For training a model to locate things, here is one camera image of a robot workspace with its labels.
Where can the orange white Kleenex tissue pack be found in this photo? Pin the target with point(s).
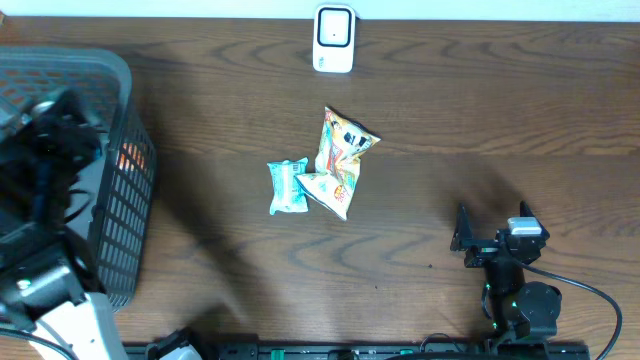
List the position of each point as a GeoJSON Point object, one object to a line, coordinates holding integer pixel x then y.
{"type": "Point", "coordinates": [131, 158]}

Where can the teal wet wipes pack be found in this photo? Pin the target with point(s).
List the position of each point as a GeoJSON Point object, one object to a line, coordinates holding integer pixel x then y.
{"type": "Point", "coordinates": [288, 195]}

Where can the white barcode scanner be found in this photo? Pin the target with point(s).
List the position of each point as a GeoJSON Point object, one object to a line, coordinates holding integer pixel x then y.
{"type": "Point", "coordinates": [333, 39]}

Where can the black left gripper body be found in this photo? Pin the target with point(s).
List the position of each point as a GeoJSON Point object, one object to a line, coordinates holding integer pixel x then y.
{"type": "Point", "coordinates": [35, 165]}

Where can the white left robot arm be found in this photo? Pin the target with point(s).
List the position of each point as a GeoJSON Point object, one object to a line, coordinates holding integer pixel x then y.
{"type": "Point", "coordinates": [51, 293]}

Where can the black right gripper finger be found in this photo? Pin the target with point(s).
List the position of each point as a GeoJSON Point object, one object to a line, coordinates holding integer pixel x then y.
{"type": "Point", "coordinates": [462, 238]}
{"type": "Point", "coordinates": [525, 210]}

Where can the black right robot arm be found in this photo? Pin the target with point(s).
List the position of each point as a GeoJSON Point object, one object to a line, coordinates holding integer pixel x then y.
{"type": "Point", "coordinates": [521, 310]}

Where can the grey plastic mesh basket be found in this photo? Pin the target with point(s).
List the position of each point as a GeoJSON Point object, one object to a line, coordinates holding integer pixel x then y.
{"type": "Point", "coordinates": [111, 208]}

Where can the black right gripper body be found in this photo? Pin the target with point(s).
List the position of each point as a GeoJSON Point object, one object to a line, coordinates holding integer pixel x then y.
{"type": "Point", "coordinates": [482, 253]}

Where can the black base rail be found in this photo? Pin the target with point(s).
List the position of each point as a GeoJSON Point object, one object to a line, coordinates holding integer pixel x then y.
{"type": "Point", "coordinates": [187, 344]}

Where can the orange yellow snack bag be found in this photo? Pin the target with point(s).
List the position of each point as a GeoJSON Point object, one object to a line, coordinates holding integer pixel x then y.
{"type": "Point", "coordinates": [337, 164]}

